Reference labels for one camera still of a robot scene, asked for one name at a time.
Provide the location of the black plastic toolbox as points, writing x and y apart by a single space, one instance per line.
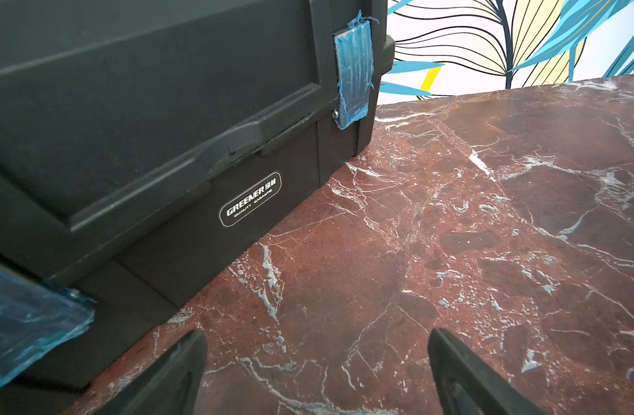
144 145

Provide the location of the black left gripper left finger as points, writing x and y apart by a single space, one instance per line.
170 385

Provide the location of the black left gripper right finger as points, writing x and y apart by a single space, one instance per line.
467 385

